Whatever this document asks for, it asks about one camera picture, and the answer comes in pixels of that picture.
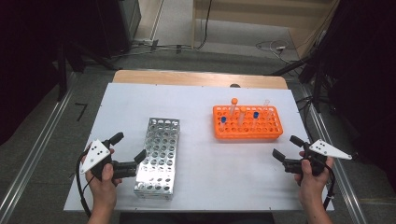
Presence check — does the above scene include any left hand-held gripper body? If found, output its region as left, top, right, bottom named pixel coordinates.
left=79, top=139, right=138, bottom=181

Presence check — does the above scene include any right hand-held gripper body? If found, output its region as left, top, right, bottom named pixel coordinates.
left=280, top=139, right=353, bottom=177

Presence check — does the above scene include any metal test tube rack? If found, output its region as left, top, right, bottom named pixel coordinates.
left=134, top=117, right=181, bottom=200

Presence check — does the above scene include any orange test tube rack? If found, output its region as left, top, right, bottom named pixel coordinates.
left=212, top=105, right=284, bottom=140

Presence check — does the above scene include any orange capped test tube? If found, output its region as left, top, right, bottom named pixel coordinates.
left=229, top=97, right=239, bottom=118
left=237, top=105, right=248, bottom=127

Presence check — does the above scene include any person's right hand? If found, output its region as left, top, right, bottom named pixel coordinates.
left=293, top=151, right=335, bottom=203

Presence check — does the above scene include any person's left hand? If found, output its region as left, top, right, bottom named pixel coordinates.
left=84, top=161, right=123, bottom=205

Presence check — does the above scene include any black metal stand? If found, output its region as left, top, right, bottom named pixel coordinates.
left=55, top=40, right=120, bottom=102
left=269, top=52, right=326, bottom=113

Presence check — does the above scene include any dark grey cabinet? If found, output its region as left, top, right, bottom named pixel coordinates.
left=96, top=0, right=142, bottom=59

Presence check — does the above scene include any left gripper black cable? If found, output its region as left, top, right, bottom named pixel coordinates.
left=75, top=148, right=93, bottom=218

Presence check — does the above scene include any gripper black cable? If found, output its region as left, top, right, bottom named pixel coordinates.
left=321, top=161, right=337, bottom=211
left=75, top=148, right=93, bottom=218

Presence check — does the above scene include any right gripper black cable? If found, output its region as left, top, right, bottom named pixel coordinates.
left=321, top=161, right=337, bottom=211

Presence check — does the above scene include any metal floor rail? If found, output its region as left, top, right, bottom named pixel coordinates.
left=298, top=83, right=370, bottom=224
left=0, top=71, right=78, bottom=224

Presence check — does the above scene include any white cable with plug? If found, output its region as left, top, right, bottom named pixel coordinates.
left=255, top=39, right=300, bottom=64

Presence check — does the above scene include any black floor cable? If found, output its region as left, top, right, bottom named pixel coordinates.
left=194, top=0, right=214, bottom=50

